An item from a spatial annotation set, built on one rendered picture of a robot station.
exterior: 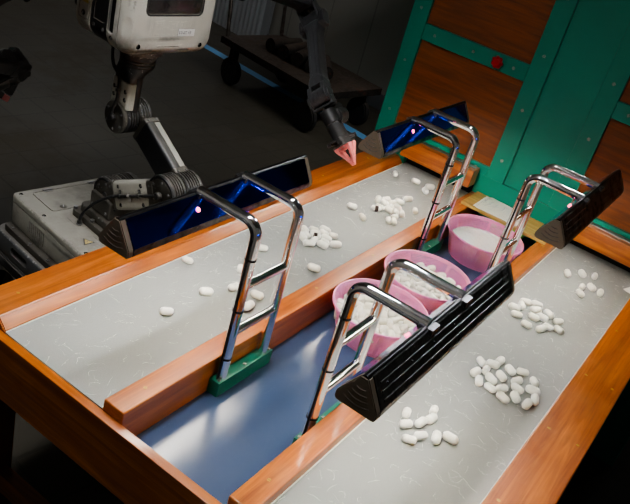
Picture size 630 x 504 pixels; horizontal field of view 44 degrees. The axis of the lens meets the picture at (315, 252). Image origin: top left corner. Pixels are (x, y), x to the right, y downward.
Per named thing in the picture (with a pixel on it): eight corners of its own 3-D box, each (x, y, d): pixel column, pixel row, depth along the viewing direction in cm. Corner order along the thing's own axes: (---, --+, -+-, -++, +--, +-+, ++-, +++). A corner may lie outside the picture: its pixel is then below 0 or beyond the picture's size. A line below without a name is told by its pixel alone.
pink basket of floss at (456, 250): (451, 273, 254) (461, 248, 250) (430, 231, 277) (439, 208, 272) (524, 284, 261) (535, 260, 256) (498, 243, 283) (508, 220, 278)
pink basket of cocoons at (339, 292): (304, 328, 207) (313, 299, 203) (356, 294, 228) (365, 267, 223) (388, 381, 197) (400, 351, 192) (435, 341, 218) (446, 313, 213)
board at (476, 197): (460, 203, 282) (461, 200, 281) (476, 193, 294) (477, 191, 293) (544, 245, 269) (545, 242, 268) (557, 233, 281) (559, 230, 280)
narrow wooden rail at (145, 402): (97, 439, 159) (103, 398, 154) (461, 215, 301) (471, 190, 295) (116, 454, 157) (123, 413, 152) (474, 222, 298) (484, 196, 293)
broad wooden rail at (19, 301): (-33, 361, 179) (-30, 295, 170) (366, 186, 321) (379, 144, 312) (0, 389, 175) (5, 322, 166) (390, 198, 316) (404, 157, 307)
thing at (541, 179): (471, 298, 243) (525, 170, 221) (495, 278, 259) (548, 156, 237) (526, 329, 235) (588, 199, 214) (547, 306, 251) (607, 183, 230)
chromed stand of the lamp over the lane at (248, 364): (155, 354, 183) (187, 185, 161) (211, 323, 199) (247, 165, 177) (215, 398, 175) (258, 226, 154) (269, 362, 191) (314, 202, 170)
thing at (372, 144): (357, 148, 226) (363, 125, 223) (448, 115, 275) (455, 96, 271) (380, 159, 223) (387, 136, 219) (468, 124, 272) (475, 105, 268)
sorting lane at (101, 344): (3, 339, 168) (4, 331, 167) (401, 167, 309) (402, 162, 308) (100, 416, 156) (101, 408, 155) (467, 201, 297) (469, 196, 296)
